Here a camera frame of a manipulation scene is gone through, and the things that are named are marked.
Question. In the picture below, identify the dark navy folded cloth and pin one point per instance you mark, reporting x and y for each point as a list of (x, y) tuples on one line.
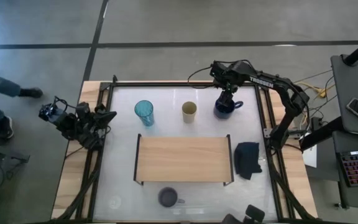
[(247, 158)]

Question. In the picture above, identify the grey metal stand bar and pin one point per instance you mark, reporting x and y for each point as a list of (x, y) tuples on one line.
[(11, 154)]

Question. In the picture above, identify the black slanted support bar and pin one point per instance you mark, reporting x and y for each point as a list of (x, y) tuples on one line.
[(322, 133)]

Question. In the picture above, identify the grey mug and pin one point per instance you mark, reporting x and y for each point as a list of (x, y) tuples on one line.
[(168, 197)]

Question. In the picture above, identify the black power strip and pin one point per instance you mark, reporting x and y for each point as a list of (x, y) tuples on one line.
[(315, 123)]

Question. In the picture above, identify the black metal table frame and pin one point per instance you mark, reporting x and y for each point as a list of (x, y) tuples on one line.
[(106, 93)]

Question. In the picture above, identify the black frame clamp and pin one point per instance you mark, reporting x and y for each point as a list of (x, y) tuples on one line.
[(114, 79)]

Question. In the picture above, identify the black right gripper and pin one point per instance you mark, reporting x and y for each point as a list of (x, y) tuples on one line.
[(228, 76)]

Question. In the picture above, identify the person's black shoe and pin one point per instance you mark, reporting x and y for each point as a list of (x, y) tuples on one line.
[(31, 92), (6, 127)]

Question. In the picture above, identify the dark blue mug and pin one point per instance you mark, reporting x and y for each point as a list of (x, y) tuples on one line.
[(225, 114)]

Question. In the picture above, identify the teal transparent tumbler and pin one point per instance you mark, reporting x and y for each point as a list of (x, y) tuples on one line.
[(145, 113)]

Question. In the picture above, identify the black boxy device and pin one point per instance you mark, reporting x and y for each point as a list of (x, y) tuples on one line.
[(254, 214)]

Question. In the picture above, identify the beige plastic cup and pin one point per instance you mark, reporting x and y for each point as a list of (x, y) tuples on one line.
[(189, 116)]

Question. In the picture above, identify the grey keyboard desk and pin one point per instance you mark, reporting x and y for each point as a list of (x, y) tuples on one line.
[(353, 196)]

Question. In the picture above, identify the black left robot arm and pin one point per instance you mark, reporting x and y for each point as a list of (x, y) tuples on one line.
[(70, 124)]

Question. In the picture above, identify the wooden shelf tray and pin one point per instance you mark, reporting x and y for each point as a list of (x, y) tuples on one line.
[(182, 158)]

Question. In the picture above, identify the white table sheet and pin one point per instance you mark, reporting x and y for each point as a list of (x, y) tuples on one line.
[(197, 199)]

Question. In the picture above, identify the grey metal mounting bracket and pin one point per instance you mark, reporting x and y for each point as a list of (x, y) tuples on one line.
[(267, 132)]

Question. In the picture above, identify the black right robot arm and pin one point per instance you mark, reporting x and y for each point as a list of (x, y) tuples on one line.
[(269, 81)]

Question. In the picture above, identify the grey side desk top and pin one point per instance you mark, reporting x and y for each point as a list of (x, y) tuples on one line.
[(353, 81)]

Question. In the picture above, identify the white paper sheet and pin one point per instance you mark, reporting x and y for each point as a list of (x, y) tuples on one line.
[(310, 157)]

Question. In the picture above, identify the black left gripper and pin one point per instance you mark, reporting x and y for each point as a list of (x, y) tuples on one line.
[(95, 119)]

